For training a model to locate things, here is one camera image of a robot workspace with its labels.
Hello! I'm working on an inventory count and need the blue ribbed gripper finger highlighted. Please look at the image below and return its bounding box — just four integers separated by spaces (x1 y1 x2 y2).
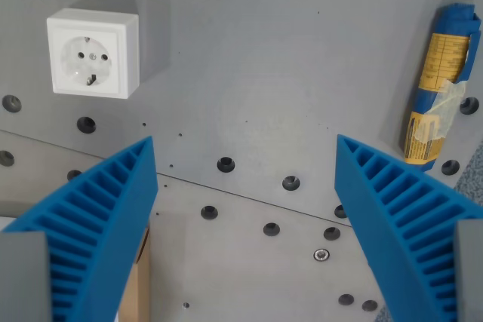
0 135 158 322
334 133 483 322

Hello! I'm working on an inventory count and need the brown cardboard box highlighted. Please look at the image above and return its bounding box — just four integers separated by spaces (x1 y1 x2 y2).
115 225 152 322

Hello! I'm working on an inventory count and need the blue roll with yellow label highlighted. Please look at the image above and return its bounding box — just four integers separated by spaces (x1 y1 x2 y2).
401 3 481 171

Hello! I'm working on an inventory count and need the white wall socket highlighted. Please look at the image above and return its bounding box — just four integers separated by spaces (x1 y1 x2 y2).
46 7 141 100

